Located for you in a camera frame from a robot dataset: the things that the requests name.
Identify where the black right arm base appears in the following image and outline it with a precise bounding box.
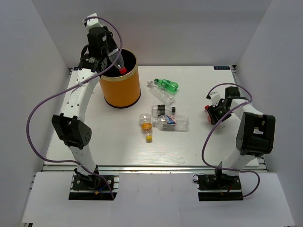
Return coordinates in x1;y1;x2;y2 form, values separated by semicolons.
192;174;243;201

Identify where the clear bottle black label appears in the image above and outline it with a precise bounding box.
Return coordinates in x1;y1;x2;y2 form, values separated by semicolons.
151;105;176;118

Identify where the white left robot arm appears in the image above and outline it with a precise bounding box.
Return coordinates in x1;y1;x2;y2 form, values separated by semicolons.
52;26;121;189

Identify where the clear unlabelled plastic bottle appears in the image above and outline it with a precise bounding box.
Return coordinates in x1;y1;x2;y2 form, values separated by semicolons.
147;80;175;105

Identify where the green plastic bottle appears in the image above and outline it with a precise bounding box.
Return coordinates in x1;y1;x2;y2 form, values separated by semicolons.
154;79;178;93

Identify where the small red-label cola bottle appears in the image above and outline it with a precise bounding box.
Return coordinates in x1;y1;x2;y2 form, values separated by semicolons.
205;105;212;123

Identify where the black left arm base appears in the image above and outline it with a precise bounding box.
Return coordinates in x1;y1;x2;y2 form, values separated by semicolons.
68;174;118;201

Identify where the clear bottle blue label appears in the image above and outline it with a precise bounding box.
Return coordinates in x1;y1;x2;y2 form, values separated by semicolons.
151;115;189;131

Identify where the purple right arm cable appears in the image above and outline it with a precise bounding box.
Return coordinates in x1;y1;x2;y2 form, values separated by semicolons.
201;82;262;198

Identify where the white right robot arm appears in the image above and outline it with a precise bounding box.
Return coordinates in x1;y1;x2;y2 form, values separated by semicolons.
205;87;276;189

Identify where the orange cylindrical bin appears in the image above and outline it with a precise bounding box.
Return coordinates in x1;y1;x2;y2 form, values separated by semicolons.
99;49;142;109

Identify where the clear bottle red label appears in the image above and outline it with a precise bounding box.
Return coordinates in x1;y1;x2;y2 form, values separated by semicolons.
108;48;127;75

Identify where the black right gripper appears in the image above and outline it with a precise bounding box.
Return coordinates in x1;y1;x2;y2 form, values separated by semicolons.
206;100;233;125

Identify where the clear bottle yellow cap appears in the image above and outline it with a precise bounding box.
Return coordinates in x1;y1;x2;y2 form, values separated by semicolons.
139;113;152;143

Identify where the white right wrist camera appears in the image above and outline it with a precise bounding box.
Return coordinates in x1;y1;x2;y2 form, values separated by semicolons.
206;92;221;107

